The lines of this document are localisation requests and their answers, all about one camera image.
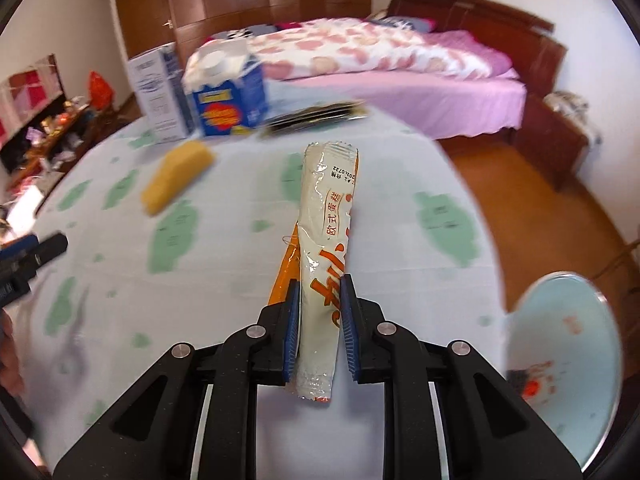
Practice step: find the heart print duvet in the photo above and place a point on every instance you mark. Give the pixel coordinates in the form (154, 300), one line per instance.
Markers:
(350, 50)

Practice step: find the cluttered low cabinet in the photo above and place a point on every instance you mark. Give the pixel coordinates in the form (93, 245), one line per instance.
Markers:
(45, 135)

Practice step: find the yellow sponge block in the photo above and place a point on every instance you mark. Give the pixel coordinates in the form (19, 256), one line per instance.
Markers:
(175, 175)

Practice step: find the wooden nightstand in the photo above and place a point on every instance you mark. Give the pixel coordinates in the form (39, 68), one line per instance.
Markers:
(545, 140)

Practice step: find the red gift bag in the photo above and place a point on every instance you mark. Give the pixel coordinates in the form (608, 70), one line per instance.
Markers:
(100, 89)

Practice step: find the pink blanket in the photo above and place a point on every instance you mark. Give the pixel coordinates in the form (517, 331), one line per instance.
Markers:
(470, 47)

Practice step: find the blue milk carton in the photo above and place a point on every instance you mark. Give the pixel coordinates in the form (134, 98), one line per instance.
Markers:
(230, 100)

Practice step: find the light blue basin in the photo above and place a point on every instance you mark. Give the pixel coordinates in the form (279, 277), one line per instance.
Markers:
(565, 350)

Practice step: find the white carton box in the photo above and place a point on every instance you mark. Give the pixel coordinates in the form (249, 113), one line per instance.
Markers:
(155, 95)

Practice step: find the bed with pink sheet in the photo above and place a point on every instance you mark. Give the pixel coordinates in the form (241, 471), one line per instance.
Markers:
(400, 100)

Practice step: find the person's left hand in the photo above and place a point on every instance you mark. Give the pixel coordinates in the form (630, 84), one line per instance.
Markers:
(9, 355)

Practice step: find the wooden headboard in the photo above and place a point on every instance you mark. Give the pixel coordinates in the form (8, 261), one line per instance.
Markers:
(490, 25)

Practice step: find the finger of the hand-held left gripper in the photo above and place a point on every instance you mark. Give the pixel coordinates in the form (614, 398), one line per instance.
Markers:
(42, 250)

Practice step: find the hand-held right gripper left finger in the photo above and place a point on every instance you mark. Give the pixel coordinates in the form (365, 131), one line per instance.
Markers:
(291, 340)

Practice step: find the patterned pillow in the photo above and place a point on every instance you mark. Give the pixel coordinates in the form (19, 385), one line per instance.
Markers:
(405, 23)

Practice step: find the flat black packet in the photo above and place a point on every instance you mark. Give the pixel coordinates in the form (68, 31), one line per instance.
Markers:
(315, 115)

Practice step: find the white snack wrapper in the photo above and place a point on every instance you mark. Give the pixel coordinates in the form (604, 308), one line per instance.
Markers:
(325, 220)

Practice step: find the crumpled light cloth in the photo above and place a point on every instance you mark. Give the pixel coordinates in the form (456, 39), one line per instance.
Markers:
(575, 110)

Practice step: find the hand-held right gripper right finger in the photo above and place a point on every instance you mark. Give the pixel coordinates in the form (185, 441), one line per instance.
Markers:
(350, 340)

